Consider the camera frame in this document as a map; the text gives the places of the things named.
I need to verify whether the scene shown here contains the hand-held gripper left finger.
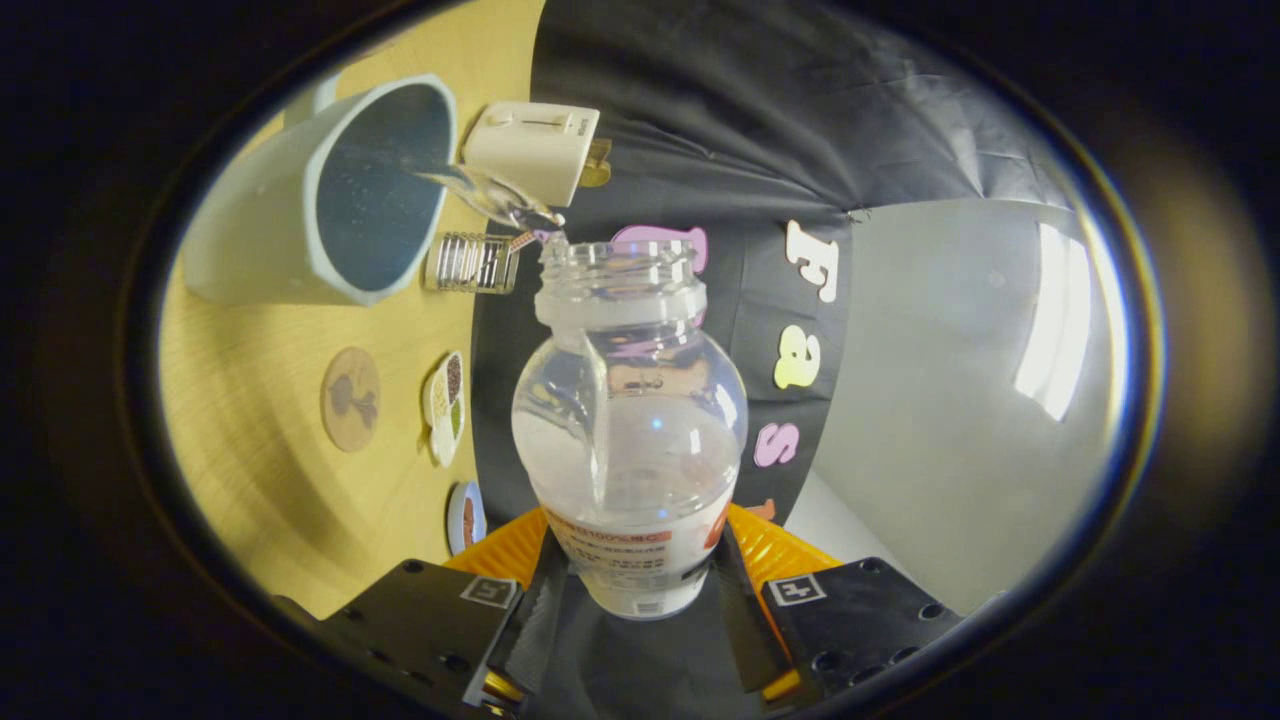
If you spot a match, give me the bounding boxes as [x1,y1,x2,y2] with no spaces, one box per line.
[318,508,571,716]

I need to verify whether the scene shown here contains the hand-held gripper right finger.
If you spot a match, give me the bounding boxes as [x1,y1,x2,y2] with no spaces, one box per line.
[715,503,966,706]

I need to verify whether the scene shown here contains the clear plastic juice bottle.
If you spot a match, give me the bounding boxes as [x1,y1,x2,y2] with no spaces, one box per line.
[510,238,749,621]

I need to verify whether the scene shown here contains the round cork coaster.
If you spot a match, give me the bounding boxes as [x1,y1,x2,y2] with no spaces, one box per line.
[320,346,382,453]

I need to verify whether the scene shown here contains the pale green cup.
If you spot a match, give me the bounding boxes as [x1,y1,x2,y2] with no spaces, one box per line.
[182,73,459,307]

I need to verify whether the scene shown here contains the small blue plate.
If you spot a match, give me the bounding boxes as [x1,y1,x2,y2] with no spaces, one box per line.
[447,481,488,557]

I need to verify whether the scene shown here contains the white divided grain dish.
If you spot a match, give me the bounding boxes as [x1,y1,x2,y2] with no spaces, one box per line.
[423,350,466,469]

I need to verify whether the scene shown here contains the wooden table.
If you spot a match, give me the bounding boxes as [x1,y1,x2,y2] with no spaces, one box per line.
[158,0,546,621]

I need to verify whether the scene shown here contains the white toaster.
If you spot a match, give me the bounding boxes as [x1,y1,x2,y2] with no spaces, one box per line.
[462,100,601,208]

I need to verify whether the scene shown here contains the black backdrop cloth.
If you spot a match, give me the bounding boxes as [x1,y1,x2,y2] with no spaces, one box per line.
[470,0,1086,720]

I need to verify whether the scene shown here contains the metal wire rack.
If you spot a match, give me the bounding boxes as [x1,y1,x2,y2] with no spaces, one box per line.
[425,232,521,295]

